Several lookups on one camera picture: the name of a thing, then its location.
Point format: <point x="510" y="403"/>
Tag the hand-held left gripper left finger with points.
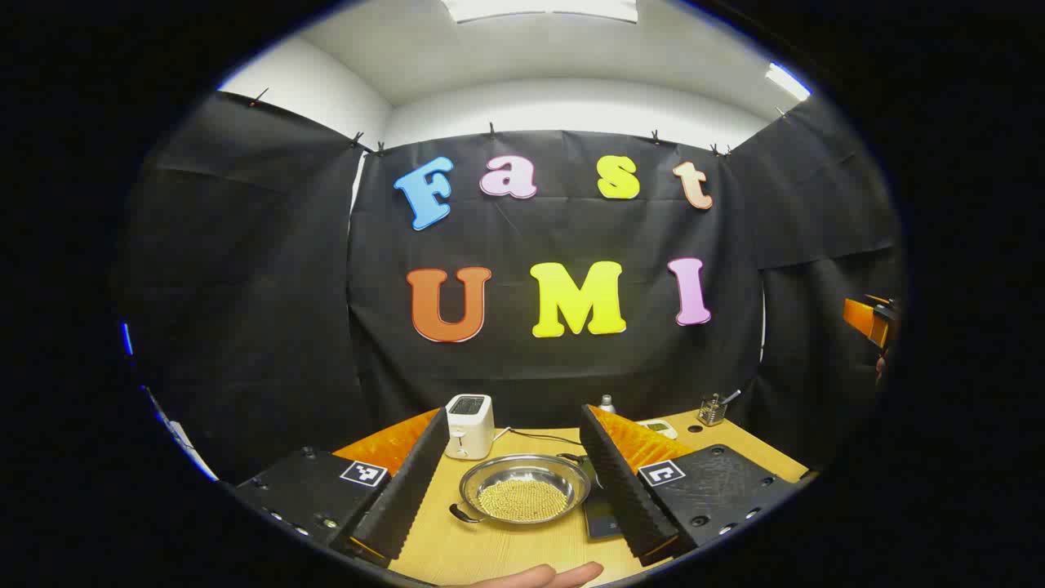
<point x="408" y="490"/>

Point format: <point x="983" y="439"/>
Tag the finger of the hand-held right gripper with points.
<point x="882" y="300"/>
<point x="861" y="318"/>

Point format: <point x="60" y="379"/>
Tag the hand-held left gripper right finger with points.
<point x="620" y="490"/>

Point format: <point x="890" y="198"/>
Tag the black induction cooktop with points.
<point x="602" y="518"/>

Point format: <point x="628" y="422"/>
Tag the white printed packet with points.
<point x="660" y="428"/>

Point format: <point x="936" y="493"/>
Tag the white toaster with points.
<point x="469" y="429"/>

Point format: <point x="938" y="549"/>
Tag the silver printed bottle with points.
<point x="606" y="404"/>

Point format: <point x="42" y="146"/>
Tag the pile of soybeans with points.
<point x="522" y="500"/>

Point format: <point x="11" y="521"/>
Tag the metal utensil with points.
<point x="731" y="398"/>

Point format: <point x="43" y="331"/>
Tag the black backdrop cloth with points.
<point x="531" y="367"/>

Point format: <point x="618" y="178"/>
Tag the white blue banner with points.
<point x="181" y="438"/>

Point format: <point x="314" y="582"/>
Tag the small ceiling light panel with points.
<point x="788" y="82"/>

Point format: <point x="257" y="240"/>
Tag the row of backdrop clips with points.
<point x="491" y="129"/>

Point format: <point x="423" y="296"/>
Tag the large ceiling light panel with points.
<point x="539" y="8"/>

